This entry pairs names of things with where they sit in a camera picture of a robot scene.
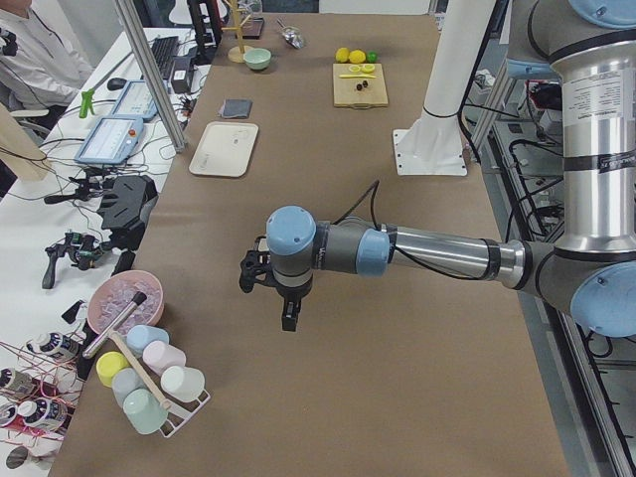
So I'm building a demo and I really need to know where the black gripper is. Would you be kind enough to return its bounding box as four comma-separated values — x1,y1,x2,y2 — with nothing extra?
238,236,313,332

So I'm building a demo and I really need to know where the cream rectangular tray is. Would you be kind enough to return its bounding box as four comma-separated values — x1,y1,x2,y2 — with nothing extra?
189,121,258,178

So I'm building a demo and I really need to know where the white cup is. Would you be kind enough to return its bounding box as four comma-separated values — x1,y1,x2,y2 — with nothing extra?
161,366,205,402

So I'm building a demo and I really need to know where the pink cup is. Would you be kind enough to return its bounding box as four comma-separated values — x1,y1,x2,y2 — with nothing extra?
142,340,187,376

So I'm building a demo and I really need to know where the metal pestle in bowl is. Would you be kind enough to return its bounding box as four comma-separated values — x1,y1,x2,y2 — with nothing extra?
82,291,147,359

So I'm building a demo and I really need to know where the blue cup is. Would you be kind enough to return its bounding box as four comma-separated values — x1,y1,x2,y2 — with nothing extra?
126,325,170,357

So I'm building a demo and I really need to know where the white cup rack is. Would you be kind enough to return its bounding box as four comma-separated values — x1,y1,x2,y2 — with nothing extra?
153,386,211,438

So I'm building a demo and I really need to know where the mint green cup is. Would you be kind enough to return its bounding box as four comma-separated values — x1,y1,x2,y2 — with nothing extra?
122,389,168,435

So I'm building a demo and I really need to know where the grey cup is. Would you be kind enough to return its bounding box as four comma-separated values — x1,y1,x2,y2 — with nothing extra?
111,368,146,407

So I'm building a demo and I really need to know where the pink bowl with ice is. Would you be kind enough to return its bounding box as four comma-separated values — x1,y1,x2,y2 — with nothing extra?
87,270,164,335

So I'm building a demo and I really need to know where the yellow cup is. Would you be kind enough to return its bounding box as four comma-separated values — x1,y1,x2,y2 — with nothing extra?
96,351,130,388

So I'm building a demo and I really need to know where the black stand device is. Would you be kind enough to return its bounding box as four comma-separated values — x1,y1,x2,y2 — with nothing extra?
97,175,158,250

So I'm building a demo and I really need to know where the grey folded cloth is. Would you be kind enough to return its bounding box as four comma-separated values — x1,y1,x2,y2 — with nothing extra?
219,98,252,119

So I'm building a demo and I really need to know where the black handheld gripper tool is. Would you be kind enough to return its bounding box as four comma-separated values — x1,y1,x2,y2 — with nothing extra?
42,231,112,289

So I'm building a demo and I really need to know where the wooden cutting board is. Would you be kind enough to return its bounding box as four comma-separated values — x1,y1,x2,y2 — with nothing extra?
333,64,389,108

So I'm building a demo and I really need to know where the blue teach pendant near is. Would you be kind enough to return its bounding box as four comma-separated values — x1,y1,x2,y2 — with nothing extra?
75,115,144,165

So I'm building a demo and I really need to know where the blue teach pendant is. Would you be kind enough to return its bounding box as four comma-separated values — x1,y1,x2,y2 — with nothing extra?
75,115,144,165
110,79,158,121

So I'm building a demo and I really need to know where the mint green bowl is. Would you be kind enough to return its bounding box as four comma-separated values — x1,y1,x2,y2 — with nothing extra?
243,48,272,72

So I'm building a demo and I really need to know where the whole lemon outer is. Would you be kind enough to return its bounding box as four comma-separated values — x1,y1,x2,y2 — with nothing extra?
335,48,350,64

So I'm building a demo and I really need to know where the whole lemon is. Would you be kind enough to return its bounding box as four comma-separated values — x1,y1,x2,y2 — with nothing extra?
335,48,350,64
348,50,367,65

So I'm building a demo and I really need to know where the blue teach pendant far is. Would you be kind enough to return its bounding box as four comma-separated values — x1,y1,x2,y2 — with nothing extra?
110,79,158,121

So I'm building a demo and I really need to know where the wooden cup stand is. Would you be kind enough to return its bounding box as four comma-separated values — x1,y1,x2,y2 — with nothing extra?
222,0,253,64

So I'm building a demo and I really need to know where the whole lemon middle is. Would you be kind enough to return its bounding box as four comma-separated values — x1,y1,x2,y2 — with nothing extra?
348,50,367,65

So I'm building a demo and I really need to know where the metal scoop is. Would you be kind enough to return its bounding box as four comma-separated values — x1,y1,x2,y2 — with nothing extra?
276,18,306,50

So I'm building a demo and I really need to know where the black computer mouse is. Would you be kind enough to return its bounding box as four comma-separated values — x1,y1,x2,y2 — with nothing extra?
106,78,127,91

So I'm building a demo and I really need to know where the black keyboard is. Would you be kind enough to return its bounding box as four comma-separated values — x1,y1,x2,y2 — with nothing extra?
151,36,179,80

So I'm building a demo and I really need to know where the green clamp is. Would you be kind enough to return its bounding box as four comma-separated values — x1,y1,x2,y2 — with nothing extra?
79,88,95,119

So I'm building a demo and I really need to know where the seated person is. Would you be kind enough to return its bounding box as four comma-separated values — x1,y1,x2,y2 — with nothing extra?
1,1,92,125

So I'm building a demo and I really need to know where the wooden rack handle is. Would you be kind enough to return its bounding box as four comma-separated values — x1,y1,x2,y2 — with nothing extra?
108,331,171,409

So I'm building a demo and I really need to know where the white pedestal column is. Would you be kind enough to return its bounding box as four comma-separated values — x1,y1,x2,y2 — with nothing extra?
394,0,496,176

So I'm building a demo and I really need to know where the copper wire bottle basket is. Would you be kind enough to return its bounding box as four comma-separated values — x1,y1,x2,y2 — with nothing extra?
1,332,83,440

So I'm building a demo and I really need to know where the aluminium frame post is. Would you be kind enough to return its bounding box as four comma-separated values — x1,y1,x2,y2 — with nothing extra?
113,0,186,153

